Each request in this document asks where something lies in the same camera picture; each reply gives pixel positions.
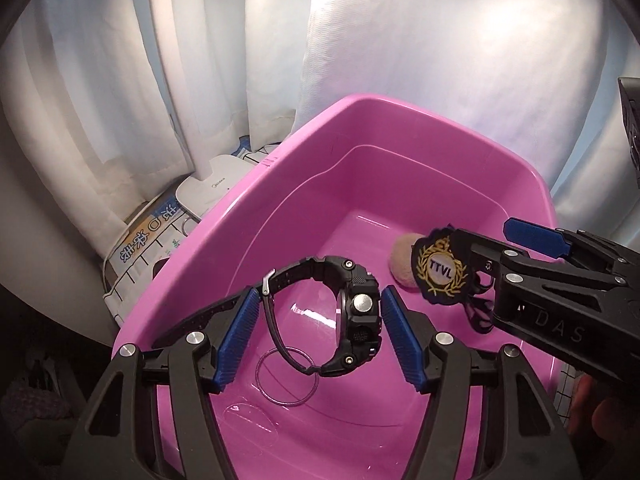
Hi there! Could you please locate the black gold TTVL badge clip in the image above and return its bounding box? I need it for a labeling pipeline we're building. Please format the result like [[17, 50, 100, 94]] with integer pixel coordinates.
[[410, 226, 495, 334]]

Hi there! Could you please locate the black digital wrist watch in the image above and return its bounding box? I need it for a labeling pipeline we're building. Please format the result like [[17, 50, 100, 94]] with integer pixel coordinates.
[[152, 256, 384, 378]]

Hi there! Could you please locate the pink plastic basin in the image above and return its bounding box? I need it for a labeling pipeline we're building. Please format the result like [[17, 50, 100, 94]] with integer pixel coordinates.
[[117, 94, 555, 479]]

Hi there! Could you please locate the white curtain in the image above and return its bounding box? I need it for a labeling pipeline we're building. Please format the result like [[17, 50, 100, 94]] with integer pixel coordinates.
[[1, 0, 639, 254]]

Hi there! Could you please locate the printed cardboard box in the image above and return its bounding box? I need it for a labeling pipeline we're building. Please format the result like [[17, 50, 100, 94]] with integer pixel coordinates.
[[103, 138, 276, 326]]

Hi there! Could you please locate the white desk lamp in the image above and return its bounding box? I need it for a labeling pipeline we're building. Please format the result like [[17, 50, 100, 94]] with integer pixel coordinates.
[[149, 0, 251, 218]]

